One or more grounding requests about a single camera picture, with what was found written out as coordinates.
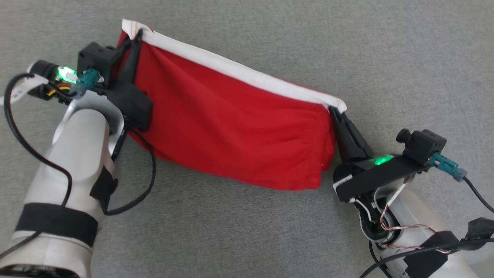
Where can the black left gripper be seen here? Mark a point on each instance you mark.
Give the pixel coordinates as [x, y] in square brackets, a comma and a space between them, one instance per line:
[133, 104]

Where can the red shorts with white waistband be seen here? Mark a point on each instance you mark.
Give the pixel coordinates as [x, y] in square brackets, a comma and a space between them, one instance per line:
[231, 127]

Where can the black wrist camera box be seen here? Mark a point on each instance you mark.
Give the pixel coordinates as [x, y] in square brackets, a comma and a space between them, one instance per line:
[422, 144]
[94, 58]

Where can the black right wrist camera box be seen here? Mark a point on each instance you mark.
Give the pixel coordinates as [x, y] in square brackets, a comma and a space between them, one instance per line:
[422, 144]

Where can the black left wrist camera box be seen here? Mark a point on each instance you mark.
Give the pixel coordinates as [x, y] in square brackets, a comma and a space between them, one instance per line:
[94, 58]

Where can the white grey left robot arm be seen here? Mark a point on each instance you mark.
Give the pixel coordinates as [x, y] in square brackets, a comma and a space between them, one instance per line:
[77, 146]

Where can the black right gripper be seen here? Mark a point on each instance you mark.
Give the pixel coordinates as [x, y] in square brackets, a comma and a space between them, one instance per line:
[374, 175]

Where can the grey fabric sofa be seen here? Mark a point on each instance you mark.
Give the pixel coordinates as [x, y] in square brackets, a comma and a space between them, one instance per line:
[270, 239]

